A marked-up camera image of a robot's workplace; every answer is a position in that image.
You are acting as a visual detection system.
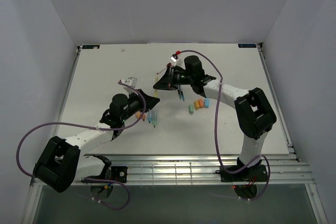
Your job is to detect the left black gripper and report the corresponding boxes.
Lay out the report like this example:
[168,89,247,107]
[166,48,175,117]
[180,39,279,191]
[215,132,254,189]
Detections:
[121,90,160,122]

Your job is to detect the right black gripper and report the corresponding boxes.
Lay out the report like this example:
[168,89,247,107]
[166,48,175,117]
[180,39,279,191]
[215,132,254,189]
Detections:
[154,65,195,90]

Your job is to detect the green highlighter pen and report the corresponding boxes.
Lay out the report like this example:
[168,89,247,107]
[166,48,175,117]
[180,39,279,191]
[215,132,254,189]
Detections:
[152,109,158,127]

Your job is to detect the blue capped pen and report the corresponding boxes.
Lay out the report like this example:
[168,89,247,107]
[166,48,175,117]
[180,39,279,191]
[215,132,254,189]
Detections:
[179,85,185,102]

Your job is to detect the blue highlighter pen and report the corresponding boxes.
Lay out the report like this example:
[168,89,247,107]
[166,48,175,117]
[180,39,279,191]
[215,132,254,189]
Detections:
[147,110,152,123]

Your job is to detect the green pen cap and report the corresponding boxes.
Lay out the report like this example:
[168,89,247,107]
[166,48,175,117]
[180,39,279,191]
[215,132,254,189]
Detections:
[188,104,194,114]

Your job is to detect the yellow pen cap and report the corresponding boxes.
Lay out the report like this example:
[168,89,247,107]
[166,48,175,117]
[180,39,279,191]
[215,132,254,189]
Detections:
[194,100,200,110]

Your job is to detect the orange pen cap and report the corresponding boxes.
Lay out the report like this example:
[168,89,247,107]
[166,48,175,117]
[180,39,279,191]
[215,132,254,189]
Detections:
[198,99,204,108]

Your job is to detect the blue pen cap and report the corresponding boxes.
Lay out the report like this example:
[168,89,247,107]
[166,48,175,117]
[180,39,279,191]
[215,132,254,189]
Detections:
[204,98,209,108]

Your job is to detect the yellow barrel pen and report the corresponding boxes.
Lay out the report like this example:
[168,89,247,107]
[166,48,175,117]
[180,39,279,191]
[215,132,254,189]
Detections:
[154,76,159,98]

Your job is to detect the teal thin pen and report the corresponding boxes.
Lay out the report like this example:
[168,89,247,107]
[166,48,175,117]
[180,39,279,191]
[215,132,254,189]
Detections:
[177,86,183,101]

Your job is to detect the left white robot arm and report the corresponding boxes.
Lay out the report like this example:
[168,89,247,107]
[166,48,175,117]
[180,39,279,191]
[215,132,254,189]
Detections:
[33,89,160,193]

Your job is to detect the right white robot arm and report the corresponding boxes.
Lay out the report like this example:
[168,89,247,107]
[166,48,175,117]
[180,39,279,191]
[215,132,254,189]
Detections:
[153,65,277,180]

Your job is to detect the red tipped pen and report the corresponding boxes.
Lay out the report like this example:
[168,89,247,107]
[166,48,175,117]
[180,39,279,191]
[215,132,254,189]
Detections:
[156,63,172,75]

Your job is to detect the right blue corner label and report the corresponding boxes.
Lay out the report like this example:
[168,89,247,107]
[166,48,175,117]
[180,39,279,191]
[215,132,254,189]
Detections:
[238,44,257,48]

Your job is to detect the blue corner label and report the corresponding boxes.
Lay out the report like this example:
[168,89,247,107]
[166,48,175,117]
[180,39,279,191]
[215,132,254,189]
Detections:
[238,44,257,48]
[81,45,100,50]

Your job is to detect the left blue corner label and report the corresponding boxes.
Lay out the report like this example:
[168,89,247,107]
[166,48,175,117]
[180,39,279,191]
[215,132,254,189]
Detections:
[81,45,100,50]

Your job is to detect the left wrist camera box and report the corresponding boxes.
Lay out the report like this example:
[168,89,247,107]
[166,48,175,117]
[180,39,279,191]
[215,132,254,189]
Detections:
[109,93,128,116]

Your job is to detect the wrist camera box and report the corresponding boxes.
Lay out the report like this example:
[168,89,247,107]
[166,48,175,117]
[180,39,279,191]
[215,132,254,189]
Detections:
[184,55,205,77]
[109,93,128,116]

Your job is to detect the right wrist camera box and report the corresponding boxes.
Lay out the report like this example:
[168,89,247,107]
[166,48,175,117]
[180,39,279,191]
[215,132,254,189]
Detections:
[184,55,205,77]

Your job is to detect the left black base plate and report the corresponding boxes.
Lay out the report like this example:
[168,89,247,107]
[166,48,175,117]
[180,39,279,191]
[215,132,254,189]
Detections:
[106,166,128,183]

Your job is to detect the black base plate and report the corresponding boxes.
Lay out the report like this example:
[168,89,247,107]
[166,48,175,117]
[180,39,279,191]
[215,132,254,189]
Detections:
[106,166,128,183]
[215,165,268,182]

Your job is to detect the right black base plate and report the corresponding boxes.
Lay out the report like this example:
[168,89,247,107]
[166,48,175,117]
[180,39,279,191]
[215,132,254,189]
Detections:
[215,165,268,182]

